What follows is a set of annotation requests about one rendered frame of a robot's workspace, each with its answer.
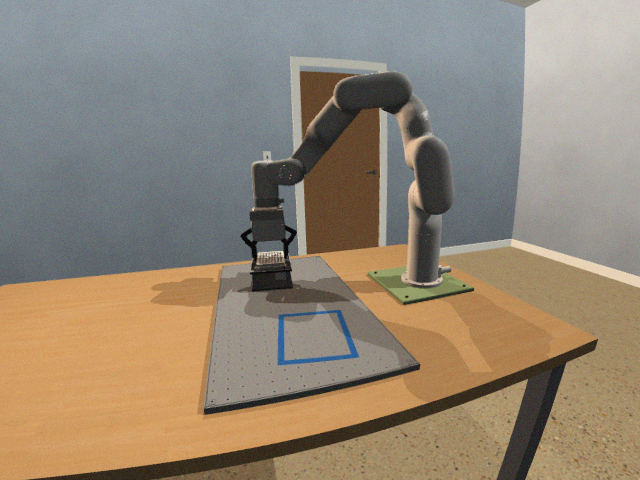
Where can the blue floor tape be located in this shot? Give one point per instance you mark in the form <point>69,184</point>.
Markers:
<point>348,337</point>

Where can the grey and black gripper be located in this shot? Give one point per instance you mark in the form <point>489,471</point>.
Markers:
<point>268,230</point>

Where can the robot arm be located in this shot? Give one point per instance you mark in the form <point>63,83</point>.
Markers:
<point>429,155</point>

